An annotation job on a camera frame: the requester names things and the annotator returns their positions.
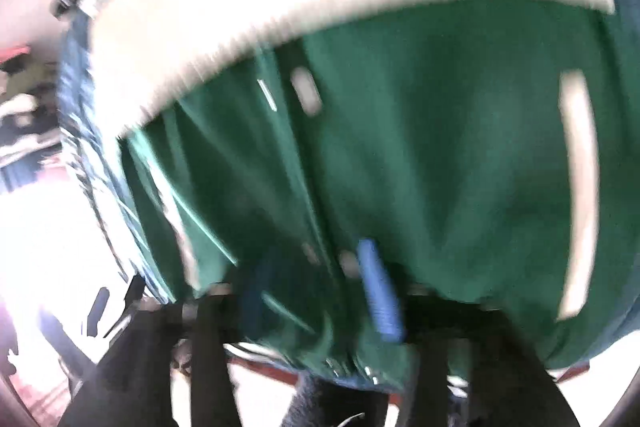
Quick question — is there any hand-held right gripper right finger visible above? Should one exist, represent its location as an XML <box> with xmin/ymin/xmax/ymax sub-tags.
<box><xmin>355</xmin><ymin>238</ymin><xmax>582</xmax><ymax>427</ymax></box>

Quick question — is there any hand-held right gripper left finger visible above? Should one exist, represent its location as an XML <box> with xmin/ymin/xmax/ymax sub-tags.
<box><xmin>57</xmin><ymin>252</ymin><xmax>288</xmax><ymax>427</ymax></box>

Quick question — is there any green jacket with white stripes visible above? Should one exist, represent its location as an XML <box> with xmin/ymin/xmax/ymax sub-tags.
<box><xmin>75</xmin><ymin>0</ymin><xmax>632</xmax><ymax>394</ymax></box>

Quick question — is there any blue striped bed sheet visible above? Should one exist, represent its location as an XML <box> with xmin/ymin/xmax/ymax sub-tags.
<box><xmin>56</xmin><ymin>0</ymin><xmax>638</xmax><ymax>388</ymax></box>

